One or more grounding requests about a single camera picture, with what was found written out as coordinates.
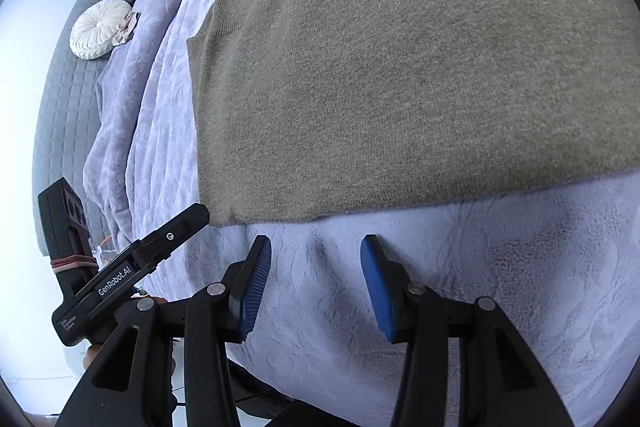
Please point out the grey quilted mattress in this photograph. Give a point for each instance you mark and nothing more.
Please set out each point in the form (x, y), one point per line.
(67, 124)

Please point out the round cream pleated cushion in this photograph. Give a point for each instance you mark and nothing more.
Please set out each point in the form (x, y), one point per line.
(102, 27)

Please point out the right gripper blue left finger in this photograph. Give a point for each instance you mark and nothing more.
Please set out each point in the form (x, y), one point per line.
(129, 381)

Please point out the olive brown knit sweater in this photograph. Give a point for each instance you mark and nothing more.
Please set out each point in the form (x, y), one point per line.
(313, 108)

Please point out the black camera module box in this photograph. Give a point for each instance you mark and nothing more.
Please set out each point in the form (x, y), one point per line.
(65, 230)

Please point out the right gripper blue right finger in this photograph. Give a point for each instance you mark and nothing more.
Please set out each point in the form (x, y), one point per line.
(502, 382)

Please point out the person's hand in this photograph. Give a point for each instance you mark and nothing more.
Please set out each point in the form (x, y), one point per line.
(91, 354)

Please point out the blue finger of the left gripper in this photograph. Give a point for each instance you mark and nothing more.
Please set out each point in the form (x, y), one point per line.
(161, 243)

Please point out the lavender textured bed blanket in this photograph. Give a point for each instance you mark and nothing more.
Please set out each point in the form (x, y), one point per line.
(561, 261)

